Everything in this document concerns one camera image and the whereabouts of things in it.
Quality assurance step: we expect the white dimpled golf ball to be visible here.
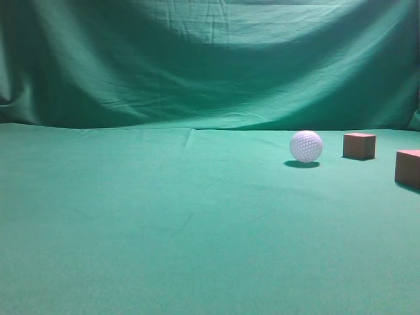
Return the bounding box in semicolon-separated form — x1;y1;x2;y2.
289;130;324;163

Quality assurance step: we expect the brown cube block at edge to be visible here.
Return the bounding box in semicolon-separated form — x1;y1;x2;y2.
394;149;420;189

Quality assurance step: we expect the green cloth backdrop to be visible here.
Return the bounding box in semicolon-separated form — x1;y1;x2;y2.
1;1;419;314

